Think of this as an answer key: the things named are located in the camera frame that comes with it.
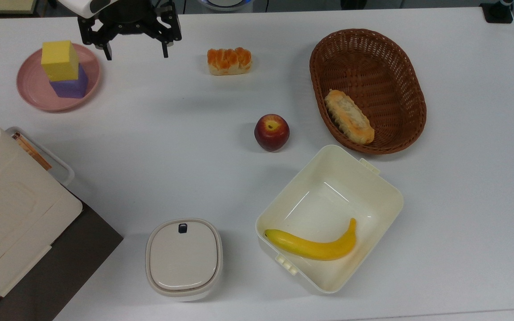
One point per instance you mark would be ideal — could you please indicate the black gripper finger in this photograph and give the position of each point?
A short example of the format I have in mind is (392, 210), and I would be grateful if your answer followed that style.
(166, 31)
(93, 33)

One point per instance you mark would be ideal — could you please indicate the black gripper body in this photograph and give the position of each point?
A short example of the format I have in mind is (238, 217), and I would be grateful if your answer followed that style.
(127, 18)

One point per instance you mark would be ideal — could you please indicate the yellow foam cube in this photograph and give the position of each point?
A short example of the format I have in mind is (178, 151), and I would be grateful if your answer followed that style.
(59, 60)

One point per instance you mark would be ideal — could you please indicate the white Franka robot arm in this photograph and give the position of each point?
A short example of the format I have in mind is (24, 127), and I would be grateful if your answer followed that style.
(85, 5)

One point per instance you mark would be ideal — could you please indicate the purple foam cube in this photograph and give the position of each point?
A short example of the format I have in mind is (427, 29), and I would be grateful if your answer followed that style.
(70, 84)

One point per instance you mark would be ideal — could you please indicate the orange glazed bread loaf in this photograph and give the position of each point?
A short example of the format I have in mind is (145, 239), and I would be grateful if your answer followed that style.
(229, 61)

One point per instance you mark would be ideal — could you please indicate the pink plate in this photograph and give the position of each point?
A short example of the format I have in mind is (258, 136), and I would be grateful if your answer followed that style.
(34, 87)

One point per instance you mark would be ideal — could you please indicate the clear holder with orange strip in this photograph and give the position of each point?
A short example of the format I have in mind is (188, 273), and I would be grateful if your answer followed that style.
(45, 162)

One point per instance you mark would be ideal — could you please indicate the red apple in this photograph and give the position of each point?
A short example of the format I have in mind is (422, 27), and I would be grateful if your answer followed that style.
(271, 132)

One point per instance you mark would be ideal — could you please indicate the cream plastic cabinet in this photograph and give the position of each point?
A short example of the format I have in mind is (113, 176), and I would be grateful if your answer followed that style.
(7, 214)

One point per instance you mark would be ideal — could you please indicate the long crusty bread roll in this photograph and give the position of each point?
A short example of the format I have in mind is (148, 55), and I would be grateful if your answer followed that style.
(348, 117)

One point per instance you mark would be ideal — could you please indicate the brown wicker basket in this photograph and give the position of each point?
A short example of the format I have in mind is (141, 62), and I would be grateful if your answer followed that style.
(375, 67)

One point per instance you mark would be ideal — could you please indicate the white lidded trash can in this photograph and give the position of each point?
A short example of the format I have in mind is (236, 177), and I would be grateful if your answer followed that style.
(183, 258)

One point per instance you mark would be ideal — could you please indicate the dark brown drawer unit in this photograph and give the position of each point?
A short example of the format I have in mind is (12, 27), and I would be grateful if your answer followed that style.
(69, 263)

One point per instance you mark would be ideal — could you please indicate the cream plastic box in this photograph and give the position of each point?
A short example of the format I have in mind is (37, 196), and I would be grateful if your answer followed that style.
(328, 196)

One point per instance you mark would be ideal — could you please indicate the yellow banana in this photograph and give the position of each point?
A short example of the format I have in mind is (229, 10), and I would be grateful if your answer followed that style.
(315, 247)

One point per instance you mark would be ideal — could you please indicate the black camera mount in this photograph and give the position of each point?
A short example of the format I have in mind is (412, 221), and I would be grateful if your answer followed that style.
(498, 11)

